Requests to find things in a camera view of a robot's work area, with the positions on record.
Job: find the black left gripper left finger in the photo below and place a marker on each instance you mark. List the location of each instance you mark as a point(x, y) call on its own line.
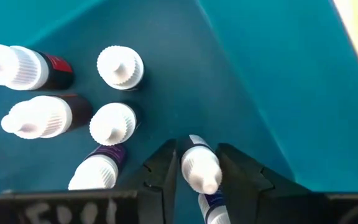
point(154, 186)

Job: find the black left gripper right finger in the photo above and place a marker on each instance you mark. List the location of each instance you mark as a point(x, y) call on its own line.
point(259, 199)

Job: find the small dark food coloring bottle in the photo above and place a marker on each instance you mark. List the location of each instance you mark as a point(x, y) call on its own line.
point(120, 67)
point(112, 124)
point(98, 171)
point(11, 67)
point(213, 202)
point(36, 116)

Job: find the small blue food coloring bottle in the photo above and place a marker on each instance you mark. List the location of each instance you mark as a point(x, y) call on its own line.
point(200, 168)

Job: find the blue plastic bin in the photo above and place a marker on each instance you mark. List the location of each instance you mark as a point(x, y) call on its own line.
point(228, 77)

